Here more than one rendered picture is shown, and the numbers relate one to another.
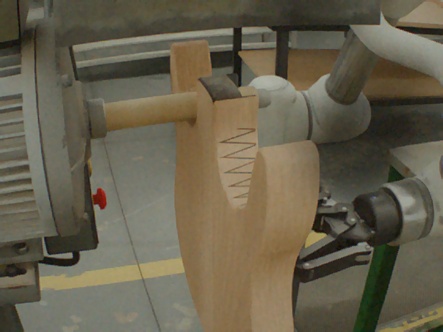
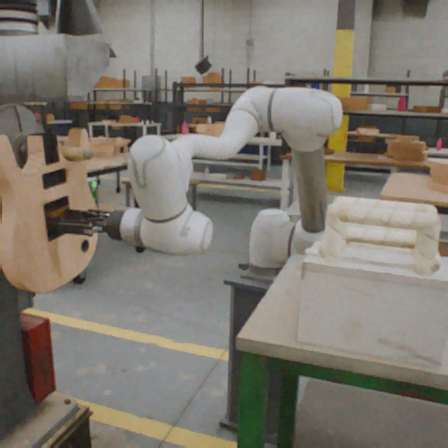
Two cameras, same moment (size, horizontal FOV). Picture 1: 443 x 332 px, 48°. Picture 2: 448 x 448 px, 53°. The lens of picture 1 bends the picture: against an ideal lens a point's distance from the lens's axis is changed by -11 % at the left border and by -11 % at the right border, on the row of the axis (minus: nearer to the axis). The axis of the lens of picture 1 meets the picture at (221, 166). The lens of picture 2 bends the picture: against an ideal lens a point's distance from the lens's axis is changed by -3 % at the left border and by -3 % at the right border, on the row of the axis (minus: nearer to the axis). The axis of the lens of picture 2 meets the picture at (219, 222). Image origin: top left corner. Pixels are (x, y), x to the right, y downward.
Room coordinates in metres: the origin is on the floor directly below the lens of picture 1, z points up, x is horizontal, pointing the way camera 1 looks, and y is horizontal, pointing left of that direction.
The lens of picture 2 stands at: (-0.13, -1.05, 1.39)
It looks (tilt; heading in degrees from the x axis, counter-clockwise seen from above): 15 degrees down; 37
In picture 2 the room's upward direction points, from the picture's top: 1 degrees clockwise
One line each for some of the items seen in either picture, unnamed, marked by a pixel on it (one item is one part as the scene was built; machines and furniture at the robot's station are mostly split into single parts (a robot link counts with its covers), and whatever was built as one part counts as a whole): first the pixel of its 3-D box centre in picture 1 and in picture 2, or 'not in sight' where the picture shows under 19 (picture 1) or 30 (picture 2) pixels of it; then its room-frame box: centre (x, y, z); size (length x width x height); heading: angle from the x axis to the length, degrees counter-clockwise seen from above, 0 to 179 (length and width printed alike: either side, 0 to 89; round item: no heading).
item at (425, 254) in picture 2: not in sight; (427, 248); (0.71, -0.88, 1.15); 0.03 x 0.03 x 0.09
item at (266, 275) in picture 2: not in sight; (263, 267); (1.43, -0.11, 0.73); 0.22 x 0.18 x 0.06; 100
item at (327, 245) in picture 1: (323, 247); (82, 225); (0.53, -0.13, 1.09); 0.11 x 0.01 x 0.04; 128
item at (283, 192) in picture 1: (275, 187); (5, 156); (0.39, -0.04, 1.26); 0.07 x 0.04 x 0.10; 18
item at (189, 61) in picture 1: (193, 78); (75, 145); (0.64, 0.03, 1.27); 0.07 x 0.04 x 0.09; 18
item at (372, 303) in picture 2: not in sight; (372, 300); (0.73, -0.79, 1.02); 0.27 x 0.15 x 0.17; 108
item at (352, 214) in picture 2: not in sight; (382, 217); (0.69, -0.80, 1.20); 0.20 x 0.03 x 0.03; 106
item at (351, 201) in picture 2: not in sight; (383, 208); (0.76, -0.78, 1.20); 0.20 x 0.03 x 0.03; 106
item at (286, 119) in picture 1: (270, 115); (272, 236); (1.44, -0.14, 0.87); 0.18 x 0.16 x 0.22; 102
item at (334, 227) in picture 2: not in sight; (333, 237); (0.66, -0.72, 1.15); 0.03 x 0.03 x 0.09
